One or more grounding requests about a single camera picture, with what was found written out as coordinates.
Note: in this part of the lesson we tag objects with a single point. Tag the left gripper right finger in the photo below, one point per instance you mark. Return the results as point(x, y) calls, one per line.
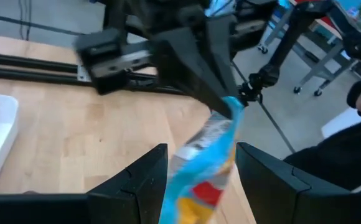
point(270, 186)

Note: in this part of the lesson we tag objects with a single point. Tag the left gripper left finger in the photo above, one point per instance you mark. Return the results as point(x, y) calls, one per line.
point(137, 189)

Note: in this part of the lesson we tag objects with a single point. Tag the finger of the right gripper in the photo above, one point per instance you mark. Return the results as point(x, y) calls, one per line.
point(186, 68)
point(222, 46)

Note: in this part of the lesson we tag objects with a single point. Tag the blue-edged ramen packet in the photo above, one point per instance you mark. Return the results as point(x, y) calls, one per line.
point(205, 174)

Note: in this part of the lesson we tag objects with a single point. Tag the person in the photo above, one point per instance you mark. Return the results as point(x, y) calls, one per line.
point(339, 155)

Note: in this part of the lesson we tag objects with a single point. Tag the white paper sheet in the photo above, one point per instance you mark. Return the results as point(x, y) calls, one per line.
point(339, 124)

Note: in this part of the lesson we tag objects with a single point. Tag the grey wheeled table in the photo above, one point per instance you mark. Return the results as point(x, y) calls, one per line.
point(320, 67)

